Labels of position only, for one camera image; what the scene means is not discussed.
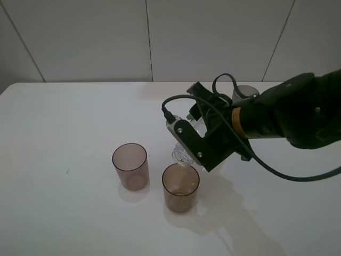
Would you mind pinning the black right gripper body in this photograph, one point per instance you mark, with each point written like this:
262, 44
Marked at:
224, 105

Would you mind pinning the clear plastic water bottle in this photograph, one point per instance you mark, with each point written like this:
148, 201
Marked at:
180, 154

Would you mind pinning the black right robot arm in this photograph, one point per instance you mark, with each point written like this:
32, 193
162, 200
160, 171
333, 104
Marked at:
305, 110

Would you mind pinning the grey translucent cup right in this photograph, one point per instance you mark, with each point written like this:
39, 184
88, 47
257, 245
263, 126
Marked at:
244, 92

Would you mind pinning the brownish translucent cup middle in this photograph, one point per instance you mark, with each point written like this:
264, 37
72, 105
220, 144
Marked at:
180, 185

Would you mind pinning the pinkish translucent cup left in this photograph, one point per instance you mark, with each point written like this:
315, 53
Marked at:
131, 163

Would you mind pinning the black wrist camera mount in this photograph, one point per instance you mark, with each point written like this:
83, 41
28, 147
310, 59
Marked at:
211, 150

